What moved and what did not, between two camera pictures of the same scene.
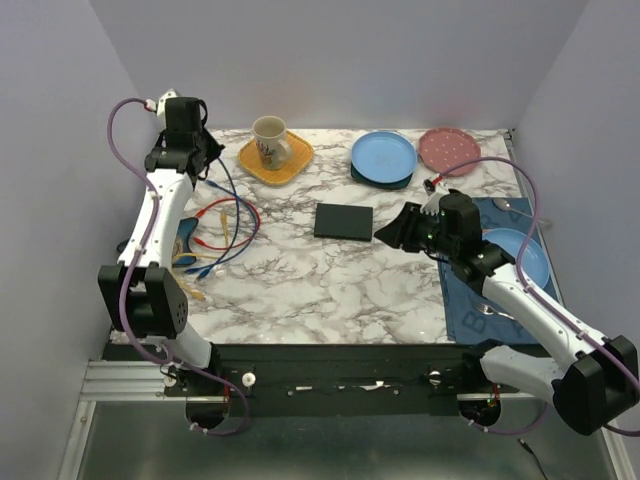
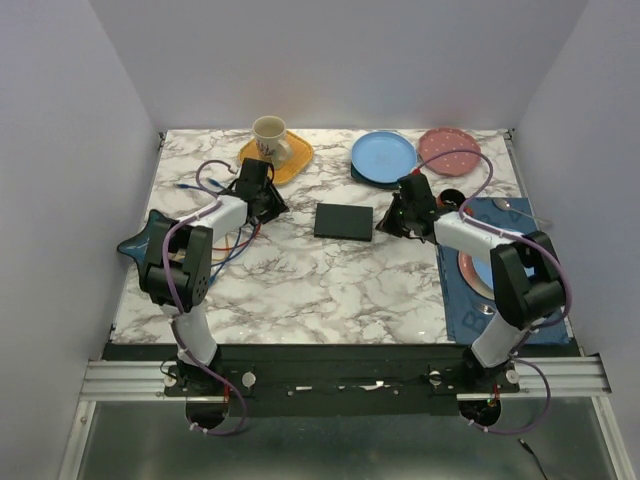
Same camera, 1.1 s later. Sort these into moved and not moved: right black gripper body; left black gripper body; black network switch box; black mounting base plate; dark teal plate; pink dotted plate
Moved: left black gripper body; right black gripper body
Not moved: pink dotted plate; black mounting base plate; black network switch box; dark teal plate
